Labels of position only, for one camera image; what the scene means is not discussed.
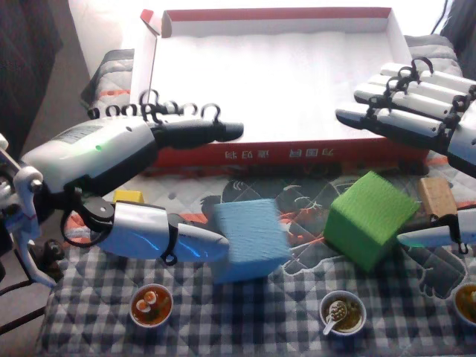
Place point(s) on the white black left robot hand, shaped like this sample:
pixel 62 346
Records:
pixel 93 148

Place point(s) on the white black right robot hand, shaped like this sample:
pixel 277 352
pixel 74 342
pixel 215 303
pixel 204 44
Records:
pixel 416 100

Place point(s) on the green foam cube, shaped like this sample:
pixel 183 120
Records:
pixel 368 219

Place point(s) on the blue foam cube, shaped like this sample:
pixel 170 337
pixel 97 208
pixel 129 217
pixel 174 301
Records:
pixel 253 241

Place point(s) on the red cardboard box tray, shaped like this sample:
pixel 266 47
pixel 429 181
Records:
pixel 267 85

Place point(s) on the yellow block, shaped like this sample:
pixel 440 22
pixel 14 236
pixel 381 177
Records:
pixel 128 196

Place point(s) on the black curtain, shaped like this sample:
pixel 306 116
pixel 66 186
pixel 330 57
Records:
pixel 29 56
pixel 463 26

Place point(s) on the tan wooden block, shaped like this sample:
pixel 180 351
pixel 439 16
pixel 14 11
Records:
pixel 437 197

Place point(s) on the black metal stand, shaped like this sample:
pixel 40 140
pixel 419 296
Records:
pixel 18 320

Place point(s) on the grey printed bear quilt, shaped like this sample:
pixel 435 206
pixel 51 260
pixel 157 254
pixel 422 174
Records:
pixel 238 320

